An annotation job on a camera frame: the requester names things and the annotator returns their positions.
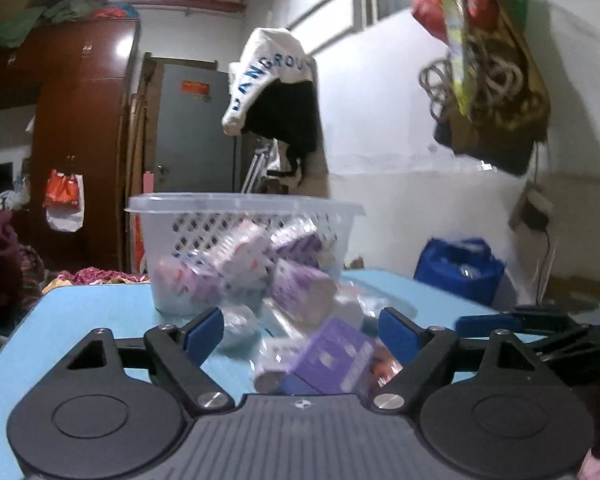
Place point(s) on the pink board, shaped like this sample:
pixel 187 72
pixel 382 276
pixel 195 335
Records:
pixel 148 183

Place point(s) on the pink tissue pack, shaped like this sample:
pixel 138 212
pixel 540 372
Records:
pixel 245 252

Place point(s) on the red ceiling pipe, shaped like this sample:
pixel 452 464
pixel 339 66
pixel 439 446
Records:
pixel 180 2

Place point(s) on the blue fabric bag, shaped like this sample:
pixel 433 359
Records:
pixel 455 270

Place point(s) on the red patterned ball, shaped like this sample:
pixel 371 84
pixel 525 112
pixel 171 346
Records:
pixel 384 366

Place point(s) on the black hanging garment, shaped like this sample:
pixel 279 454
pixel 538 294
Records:
pixel 290 115

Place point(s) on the purple carton box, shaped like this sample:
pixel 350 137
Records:
pixel 300 287
pixel 330 360

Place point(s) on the green cloth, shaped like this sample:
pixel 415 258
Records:
pixel 25 20

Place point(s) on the grey metal door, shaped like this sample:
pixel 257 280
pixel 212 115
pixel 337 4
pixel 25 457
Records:
pixel 195 130

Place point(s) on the white printed garment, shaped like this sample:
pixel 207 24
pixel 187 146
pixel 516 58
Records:
pixel 265 70

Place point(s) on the red plastic bag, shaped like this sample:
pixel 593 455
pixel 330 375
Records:
pixel 440 2

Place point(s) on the clear plastic bundle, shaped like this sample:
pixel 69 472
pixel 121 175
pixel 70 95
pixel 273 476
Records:
pixel 350 307

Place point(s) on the wall socket with charger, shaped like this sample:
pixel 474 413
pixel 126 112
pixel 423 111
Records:
pixel 532 207

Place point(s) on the pink floral cloth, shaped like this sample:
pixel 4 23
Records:
pixel 100 275

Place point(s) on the pink white box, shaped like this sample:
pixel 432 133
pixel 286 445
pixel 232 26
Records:
pixel 180 280

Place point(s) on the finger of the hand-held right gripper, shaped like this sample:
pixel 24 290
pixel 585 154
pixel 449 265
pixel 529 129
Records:
pixel 485 324
pixel 550 309

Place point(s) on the olive hanging bag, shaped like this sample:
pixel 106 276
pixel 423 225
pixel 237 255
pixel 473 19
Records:
pixel 510 110

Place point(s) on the brown wooden wardrobe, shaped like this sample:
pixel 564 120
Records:
pixel 80 135

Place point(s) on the metal crutches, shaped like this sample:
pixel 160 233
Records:
pixel 255 167

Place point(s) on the white plastic lattice basket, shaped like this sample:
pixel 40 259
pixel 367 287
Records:
pixel 180 240

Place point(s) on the orange white plastic bag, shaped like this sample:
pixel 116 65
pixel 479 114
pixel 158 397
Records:
pixel 64 195

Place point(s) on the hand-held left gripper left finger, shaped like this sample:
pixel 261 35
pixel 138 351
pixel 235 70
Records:
pixel 205 335

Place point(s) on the purple white box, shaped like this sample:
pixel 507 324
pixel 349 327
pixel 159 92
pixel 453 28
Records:
pixel 275 365

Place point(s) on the pile of dark clothes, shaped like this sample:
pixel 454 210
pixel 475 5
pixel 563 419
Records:
pixel 2 260

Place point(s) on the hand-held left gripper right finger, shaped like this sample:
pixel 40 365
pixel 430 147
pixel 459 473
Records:
pixel 397 335

